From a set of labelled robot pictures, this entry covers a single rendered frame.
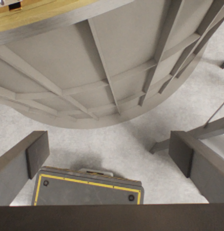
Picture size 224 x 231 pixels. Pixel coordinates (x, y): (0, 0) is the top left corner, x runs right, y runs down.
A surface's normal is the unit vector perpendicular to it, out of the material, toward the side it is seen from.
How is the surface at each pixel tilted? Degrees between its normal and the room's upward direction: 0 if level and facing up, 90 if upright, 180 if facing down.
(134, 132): 0
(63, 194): 0
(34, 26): 90
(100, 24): 90
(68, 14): 90
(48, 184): 0
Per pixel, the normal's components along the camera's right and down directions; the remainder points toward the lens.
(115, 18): 0.35, 0.92
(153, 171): -0.10, -0.15
